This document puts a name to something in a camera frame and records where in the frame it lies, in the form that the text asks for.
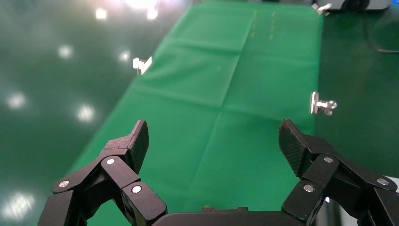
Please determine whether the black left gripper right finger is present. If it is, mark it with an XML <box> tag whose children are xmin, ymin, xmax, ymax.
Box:
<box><xmin>278</xmin><ymin>118</ymin><xmax>399</xmax><ymax>226</ymax></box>

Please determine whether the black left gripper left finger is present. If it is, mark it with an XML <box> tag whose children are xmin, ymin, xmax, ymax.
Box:
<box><xmin>37</xmin><ymin>120</ymin><xmax>168</xmax><ymax>226</ymax></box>

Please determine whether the silver metal binder clip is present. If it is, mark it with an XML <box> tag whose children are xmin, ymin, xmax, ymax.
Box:
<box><xmin>133</xmin><ymin>56</ymin><xmax>153</xmax><ymax>75</ymax></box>
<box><xmin>309</xmin><ymin>91</ymin><xmax>338</xmax><ymax>117</ymax></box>
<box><xmin>311</xmin><ymin>2</ymin><xmax>333</xmax><ymax>16</ymax></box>

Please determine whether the green table cloth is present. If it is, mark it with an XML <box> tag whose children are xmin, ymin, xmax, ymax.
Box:
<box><xmin>67</xmin><ymin>0</ymin><xmax>325</xmax><ymax>213</ymax></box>

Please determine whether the grey wheeled machine base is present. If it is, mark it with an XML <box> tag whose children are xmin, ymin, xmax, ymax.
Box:
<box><xmin>315</xmin><ymin>0</ymin><xmax>392</xmax><ymax>12</ymax></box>

